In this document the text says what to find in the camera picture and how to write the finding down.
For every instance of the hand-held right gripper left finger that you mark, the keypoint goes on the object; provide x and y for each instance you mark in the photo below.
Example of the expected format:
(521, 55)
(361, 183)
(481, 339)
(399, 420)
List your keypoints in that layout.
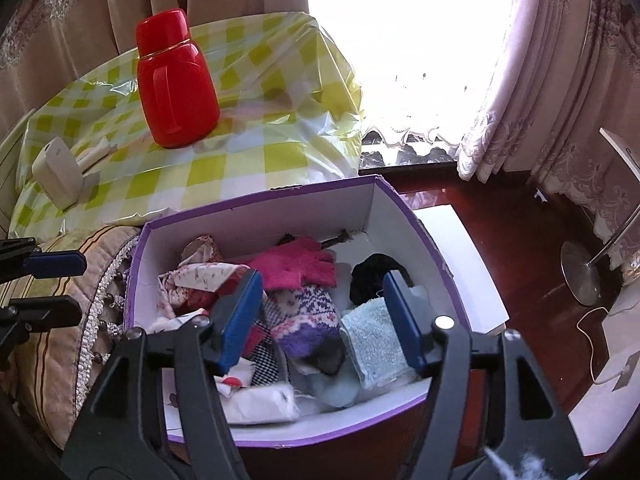
(240, 320)

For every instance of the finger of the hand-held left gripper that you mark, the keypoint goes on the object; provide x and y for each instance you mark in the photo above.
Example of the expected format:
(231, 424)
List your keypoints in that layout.
(45, 312)
(55, 265)

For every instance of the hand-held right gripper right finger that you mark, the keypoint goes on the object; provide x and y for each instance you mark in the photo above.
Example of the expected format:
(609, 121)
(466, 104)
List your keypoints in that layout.
(402, 320)

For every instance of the pink cartoon print cloth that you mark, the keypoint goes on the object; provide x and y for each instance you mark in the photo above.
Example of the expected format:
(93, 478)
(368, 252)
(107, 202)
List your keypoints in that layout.
(210, 292)

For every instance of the light blue towel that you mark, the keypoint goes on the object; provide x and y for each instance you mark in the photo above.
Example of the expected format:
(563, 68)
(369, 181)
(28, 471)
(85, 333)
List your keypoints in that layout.
(370, 345)

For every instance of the black fuzzy cloth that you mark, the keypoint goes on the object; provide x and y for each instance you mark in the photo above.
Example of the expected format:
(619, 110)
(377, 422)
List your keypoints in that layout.
(367, 280)

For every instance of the purple patterned sock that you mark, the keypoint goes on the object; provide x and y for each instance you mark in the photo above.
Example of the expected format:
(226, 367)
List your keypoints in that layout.
(305, 320)

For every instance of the magenta knitted glove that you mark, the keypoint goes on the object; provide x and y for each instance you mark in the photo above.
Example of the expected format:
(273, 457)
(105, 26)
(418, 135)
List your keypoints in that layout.
(295, 270)

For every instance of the pale blue soft pad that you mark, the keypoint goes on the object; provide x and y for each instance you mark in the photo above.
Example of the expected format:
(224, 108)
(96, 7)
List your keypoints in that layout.
(332, 390)

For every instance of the purple cardboard box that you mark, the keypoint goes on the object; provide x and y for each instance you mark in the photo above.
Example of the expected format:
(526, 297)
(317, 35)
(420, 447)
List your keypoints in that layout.
(310, 210)

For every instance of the floral pink cloth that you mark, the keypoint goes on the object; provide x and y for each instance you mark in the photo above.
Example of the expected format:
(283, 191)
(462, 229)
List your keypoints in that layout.
(195, 270)

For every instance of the striped beige cushion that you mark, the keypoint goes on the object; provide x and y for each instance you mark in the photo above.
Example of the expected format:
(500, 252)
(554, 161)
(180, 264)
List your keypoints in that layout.
(55, 385)

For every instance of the white folded cloth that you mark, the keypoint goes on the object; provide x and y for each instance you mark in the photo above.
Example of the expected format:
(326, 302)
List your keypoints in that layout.
(260, 402)

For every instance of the white box lid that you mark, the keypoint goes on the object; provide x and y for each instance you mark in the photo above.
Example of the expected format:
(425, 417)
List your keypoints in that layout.
(465, 260)

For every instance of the white perforated plastic device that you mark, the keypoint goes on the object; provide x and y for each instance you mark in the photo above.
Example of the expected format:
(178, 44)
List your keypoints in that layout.
(55, 175)

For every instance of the yellow checkered plastic tablecloth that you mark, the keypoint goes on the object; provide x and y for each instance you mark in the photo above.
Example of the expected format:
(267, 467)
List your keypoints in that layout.
(250, 160)

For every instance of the dark marble window sill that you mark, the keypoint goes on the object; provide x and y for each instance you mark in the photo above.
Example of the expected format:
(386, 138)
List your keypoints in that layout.
(400, 157)

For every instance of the metal lamp stand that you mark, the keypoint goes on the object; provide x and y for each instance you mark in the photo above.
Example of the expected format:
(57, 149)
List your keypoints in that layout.
(580, 275)

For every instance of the red thermos jug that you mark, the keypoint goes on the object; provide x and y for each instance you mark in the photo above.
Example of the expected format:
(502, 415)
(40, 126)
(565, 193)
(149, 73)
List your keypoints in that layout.
(175, 95)

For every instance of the white paper sheet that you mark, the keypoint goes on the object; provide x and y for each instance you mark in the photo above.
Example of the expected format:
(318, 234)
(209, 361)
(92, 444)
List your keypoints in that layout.
(615, 410)

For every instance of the white panel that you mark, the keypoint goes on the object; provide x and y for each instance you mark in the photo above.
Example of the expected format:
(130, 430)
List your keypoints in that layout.
(622, 152)

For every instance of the pink lace curtain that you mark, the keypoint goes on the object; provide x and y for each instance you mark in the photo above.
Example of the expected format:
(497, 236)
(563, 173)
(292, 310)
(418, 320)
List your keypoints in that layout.
(550, 85)

